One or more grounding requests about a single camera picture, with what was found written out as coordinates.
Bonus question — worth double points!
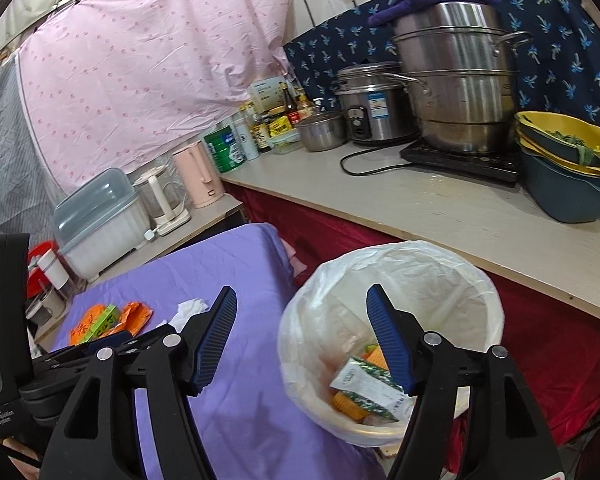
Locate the green cardboard box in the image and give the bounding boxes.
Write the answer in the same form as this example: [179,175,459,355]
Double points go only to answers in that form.
[81,304,121,342]

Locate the orange wrapper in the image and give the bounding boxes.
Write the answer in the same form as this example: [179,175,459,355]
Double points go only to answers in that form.
[102,301,154,337]

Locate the white tissue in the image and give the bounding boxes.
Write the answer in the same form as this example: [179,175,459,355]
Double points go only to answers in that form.
[169,298,210,333]

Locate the green white milk carton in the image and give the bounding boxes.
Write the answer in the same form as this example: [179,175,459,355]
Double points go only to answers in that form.
[329,358,414,422]

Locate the orange printed fruit bag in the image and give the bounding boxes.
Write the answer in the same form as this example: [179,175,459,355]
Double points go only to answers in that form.
[69,304,106,346]

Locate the white lined trash bin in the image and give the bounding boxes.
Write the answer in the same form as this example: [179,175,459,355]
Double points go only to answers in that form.
[277,240,505,448]

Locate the red plastic basin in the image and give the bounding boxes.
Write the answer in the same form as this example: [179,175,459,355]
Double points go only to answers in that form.
[27,240,58,299]

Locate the purple tablecloth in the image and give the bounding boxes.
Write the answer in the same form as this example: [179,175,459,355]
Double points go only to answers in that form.
[42,224,382,479]

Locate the white plastic cup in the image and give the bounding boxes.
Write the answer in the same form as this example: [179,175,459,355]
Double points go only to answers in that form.
[36,249,70,290]

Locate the dish box with blue lid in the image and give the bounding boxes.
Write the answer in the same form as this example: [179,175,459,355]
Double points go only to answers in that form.
[53,168,151,282]

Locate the white glass kettle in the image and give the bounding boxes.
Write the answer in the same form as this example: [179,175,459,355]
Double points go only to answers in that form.
[133,165,190,236]

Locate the grey striped curtain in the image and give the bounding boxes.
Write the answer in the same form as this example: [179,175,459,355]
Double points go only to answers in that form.
[0,60,64,245]

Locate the pink electric kettle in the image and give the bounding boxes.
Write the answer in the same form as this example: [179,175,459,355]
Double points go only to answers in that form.
[173,141,225,209]

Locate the black induction cooker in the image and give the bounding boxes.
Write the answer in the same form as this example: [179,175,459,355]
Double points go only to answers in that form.
[400,140,519,188]

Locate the green tin can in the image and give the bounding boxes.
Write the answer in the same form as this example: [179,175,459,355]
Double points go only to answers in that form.
[204,127,246,174]

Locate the white thermos bottle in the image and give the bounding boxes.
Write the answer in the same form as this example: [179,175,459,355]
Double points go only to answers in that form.
[233,114,260,160]

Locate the stacked teal yellow basins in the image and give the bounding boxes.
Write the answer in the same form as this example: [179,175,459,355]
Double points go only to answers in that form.
[515,110,600,224]

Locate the soy sauce bottle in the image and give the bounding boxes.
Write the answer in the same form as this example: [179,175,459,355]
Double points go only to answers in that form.
[245,101,271,153]

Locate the pink dotted curtain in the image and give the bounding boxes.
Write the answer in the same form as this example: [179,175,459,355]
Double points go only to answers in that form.
[18,0,289,192]

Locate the small steel pot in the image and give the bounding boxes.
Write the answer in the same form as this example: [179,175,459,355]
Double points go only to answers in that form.
[296,110,348,153]

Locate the steel rice cooker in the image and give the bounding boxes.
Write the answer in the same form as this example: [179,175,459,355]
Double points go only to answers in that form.
[335,62,418,146]

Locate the white tea box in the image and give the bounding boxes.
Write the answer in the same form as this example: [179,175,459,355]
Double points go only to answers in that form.
[248,76,286,114]

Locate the large stacked steel steamer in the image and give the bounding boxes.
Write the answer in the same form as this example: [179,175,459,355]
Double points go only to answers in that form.
[391,2,533,154]

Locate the navy floral cloth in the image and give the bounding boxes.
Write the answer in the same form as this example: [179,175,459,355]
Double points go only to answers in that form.
[284,0,600,126]

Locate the black power cable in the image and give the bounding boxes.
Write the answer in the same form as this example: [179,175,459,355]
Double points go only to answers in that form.
[339,142,422,178]

